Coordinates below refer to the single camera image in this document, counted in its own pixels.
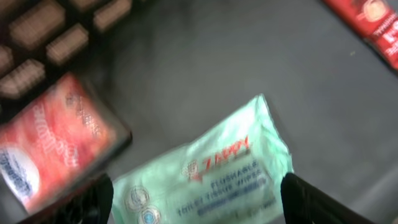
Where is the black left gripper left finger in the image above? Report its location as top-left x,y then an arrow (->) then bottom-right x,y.
18,174 -> 114,224

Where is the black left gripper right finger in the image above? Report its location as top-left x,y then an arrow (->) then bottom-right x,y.
280,172 -> 374,224

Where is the red tissue pack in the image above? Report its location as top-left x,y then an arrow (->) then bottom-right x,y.
1,73 -> 132,223

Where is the mint green wipes pack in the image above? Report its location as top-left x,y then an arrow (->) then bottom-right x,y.
111,95 -> 293,224

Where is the grey plastic mesh basket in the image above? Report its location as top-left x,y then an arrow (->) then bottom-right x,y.
0,0 -> 398,224

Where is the red Nescafe stick pack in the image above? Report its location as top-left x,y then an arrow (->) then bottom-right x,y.
324,0 -> 397,70

